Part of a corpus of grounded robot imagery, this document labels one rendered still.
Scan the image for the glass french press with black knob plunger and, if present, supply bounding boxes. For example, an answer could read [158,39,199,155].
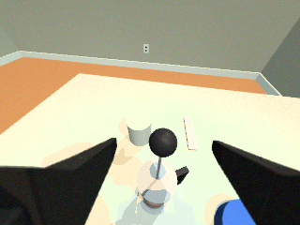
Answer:
[137,127,189,215]

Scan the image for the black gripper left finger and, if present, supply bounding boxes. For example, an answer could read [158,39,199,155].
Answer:
[0,138,117,225]

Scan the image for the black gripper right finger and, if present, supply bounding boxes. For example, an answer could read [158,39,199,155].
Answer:
[211,140,300,225]

